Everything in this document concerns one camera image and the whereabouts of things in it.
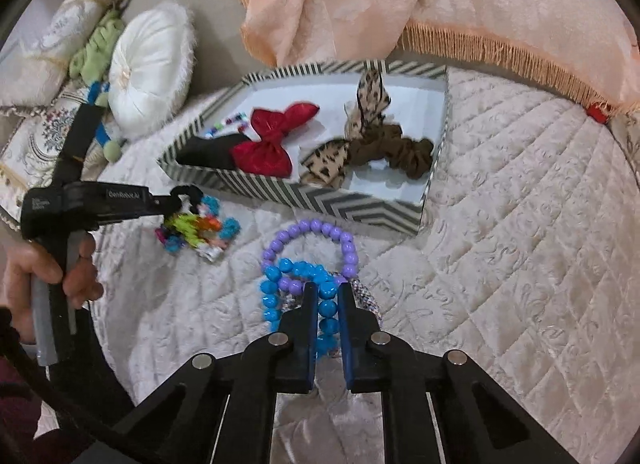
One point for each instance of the embroidered floral pillow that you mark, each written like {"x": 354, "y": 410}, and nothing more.
{"x": 31, "y": 139}

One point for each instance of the cream bolster pillow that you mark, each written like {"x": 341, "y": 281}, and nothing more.
{"x": 33, "y": 72}

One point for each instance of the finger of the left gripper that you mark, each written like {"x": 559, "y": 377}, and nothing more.
{"x": 165, "y": 202}
{"x": 165, "y": 211}

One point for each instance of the leopard print ribbon bow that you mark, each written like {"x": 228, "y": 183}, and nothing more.
{"x": 326, "y": 166}

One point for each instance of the black bow hair clip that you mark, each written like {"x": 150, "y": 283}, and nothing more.
{"x": 214, "y": 153}

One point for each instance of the brown scrunchie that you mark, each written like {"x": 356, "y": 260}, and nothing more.
{"x": 386, "y": 142}

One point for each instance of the person's left hand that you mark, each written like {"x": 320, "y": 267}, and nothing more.
{"x": 25, "y": 260}

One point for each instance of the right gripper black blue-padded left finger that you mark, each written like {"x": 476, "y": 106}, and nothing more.
{"x": 221, "y": 410}

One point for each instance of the green blue plush toy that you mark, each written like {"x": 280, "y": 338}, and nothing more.
{"x": 89, "y": 67}

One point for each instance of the neon colourful hair ties cluster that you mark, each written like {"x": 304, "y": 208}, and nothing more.
{"x": 206, "y": 231}

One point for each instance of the quilted beige bedspread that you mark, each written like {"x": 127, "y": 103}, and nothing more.
{"x": 529, "y": 262}

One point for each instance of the red bow hair clip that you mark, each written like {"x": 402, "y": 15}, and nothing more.
{"x": 267, "y": 156}

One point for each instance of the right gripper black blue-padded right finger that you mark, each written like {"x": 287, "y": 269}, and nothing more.
{"x": 436, "y": 409}

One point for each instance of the white round satin cushion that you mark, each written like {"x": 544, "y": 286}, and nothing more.
{"x": 151, "y": 70}

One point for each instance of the peach fringed blanket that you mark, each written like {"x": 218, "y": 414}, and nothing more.
{"x": 586, "y": 50}

